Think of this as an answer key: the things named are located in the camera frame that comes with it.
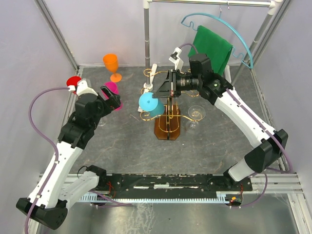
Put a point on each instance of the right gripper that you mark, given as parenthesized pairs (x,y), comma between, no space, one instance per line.
(164,91)

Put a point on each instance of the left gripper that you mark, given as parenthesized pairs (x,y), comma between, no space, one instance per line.
(114,101)

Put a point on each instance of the pink wine glass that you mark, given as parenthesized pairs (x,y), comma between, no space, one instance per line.
(114,88)

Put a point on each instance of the blue wine glass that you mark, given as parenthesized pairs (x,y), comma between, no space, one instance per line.
(153,106)

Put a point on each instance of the orange wine glass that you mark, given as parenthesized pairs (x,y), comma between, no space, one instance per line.
(111,63)

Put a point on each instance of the clear wine glass front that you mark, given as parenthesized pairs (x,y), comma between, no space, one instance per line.
(196,114)

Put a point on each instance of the clear wine glass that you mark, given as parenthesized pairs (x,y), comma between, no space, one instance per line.
(196,114)
(102,122)

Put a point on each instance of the red wine glass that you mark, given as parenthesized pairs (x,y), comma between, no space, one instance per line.
(73,81)

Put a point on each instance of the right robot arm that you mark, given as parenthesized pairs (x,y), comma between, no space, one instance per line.
(268,143)

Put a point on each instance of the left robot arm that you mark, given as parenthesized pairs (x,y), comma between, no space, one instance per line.
(49,203)

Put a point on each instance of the green cloth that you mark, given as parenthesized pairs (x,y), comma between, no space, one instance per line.
(217,49)

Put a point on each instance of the light blue clothes hanger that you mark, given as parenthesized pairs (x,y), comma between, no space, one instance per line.
(246,59)

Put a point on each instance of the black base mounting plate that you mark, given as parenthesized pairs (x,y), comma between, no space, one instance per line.
(169,186)

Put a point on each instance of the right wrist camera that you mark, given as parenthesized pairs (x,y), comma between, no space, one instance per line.
(176,60)

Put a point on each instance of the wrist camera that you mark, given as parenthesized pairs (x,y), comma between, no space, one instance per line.
(82,88)
(176,60)

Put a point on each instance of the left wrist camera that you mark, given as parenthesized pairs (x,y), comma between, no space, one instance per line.
(82,88)

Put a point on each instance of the gold wire glass rack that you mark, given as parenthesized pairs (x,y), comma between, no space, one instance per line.
(167,126)

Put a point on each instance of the light blue cable duct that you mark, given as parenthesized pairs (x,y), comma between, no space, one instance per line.
(94,198)

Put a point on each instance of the silver clothes rail stand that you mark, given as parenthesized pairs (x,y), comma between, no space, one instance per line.
(272,5)

